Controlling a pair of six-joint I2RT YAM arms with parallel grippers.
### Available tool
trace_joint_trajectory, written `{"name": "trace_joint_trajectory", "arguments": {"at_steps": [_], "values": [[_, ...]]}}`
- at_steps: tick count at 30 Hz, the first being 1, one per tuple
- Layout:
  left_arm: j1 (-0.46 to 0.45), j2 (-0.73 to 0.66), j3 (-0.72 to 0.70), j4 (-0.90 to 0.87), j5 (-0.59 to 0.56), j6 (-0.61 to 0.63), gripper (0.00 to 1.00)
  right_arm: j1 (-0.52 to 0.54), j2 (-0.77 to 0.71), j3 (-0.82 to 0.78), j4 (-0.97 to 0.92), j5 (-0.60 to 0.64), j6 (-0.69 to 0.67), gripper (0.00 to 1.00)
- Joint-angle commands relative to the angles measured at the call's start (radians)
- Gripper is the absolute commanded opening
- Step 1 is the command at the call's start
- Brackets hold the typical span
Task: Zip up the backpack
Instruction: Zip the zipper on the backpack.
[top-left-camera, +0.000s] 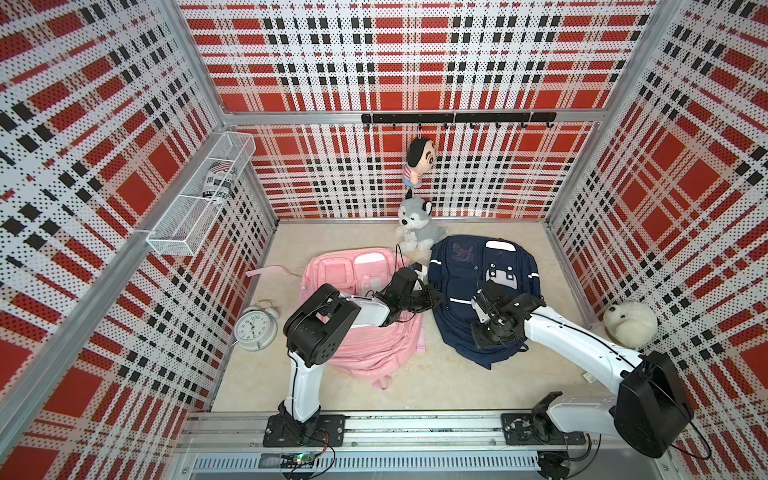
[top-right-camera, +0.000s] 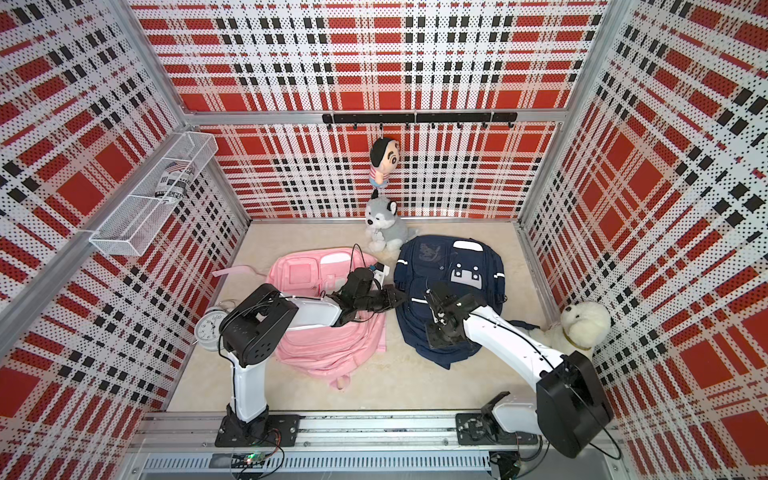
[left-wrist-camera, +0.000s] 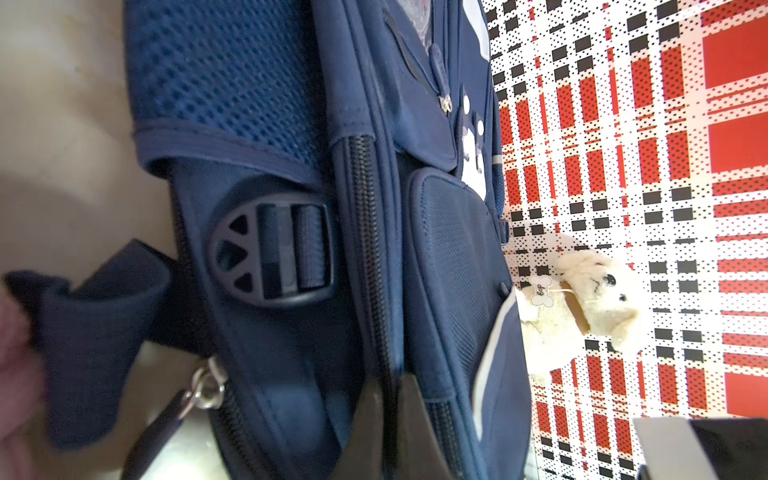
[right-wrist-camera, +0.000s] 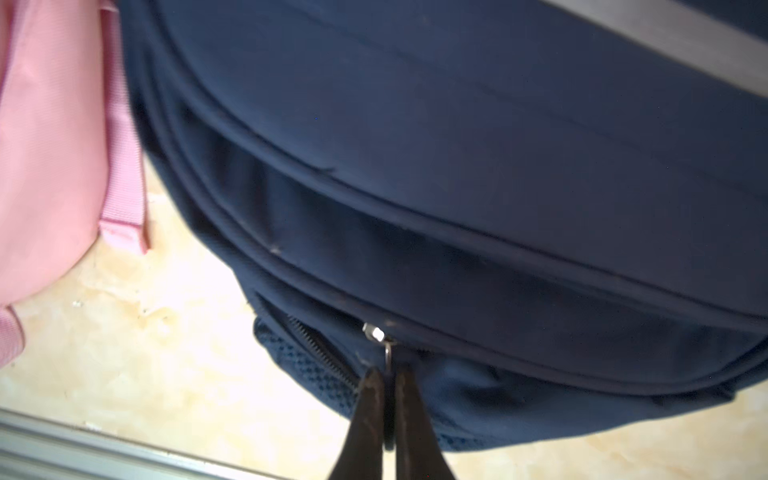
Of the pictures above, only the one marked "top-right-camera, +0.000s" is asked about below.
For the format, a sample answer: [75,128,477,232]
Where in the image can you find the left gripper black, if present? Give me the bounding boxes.
[355,283,408,311]

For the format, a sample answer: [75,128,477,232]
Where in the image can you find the navy blue backpack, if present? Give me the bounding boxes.
[393,235,506,370]

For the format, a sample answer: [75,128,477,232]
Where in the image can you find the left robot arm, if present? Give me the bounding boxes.
[219,267,407,425]

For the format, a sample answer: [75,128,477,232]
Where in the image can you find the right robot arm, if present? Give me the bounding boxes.
[425,282,614,458]

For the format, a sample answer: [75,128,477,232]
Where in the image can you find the pink backpack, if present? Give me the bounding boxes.
[216,248,395,395]

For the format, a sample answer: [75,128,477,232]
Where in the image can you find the grey husky plush toy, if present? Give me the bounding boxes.
[365,189,417,253]

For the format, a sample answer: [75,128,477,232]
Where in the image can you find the white fluffy plush dog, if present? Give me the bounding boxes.
[528,301,611,360]

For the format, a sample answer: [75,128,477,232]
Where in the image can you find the black-haired hanging doll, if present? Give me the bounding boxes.
[369,137,400,189]

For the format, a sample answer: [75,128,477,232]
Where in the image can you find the white alarm clock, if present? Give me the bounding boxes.
[194,307,228,352]

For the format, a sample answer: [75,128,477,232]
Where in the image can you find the green circuit board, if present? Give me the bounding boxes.
[230,452,269,470]

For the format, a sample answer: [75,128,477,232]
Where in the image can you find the striped can in basket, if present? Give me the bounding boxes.
[154,161,194,204]

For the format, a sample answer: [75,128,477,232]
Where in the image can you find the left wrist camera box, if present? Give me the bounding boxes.
[369,262,390,289]

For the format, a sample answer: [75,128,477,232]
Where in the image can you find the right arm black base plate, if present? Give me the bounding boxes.
[455,412,539,446]

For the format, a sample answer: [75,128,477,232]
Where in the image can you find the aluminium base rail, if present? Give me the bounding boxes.
[129,410,537,453]

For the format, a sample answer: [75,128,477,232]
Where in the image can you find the black wall hook rail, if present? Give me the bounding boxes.
[321,111,519,126]

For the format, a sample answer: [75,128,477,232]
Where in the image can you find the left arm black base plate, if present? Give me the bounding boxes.
[214,411,301,448]

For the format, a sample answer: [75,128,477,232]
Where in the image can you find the white wire mesh basket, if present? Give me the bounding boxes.
[90,131,218,257]

